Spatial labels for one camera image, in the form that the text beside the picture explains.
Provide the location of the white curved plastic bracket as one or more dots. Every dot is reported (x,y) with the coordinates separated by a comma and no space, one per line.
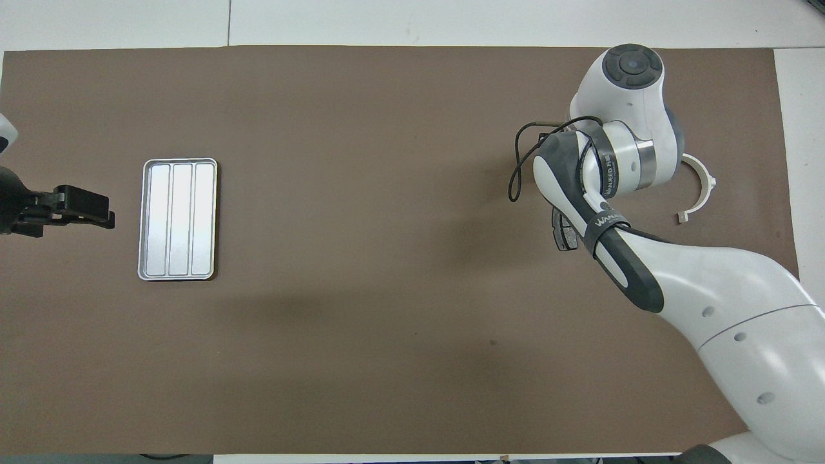
(710,187)

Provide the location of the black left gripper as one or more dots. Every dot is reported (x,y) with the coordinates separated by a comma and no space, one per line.
(19,206)

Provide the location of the dark grey rectangular brake pad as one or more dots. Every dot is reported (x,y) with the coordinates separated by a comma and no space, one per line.
(563,232)

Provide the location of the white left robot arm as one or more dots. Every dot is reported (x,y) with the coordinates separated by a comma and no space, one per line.
(5,132)

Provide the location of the brown table mat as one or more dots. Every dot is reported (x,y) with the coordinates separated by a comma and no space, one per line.
(387,258)

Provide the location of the silver metal tray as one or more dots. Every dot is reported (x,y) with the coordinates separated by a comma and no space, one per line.
(177,219)

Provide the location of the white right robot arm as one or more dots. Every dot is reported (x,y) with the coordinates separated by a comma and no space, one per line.
(741,303)

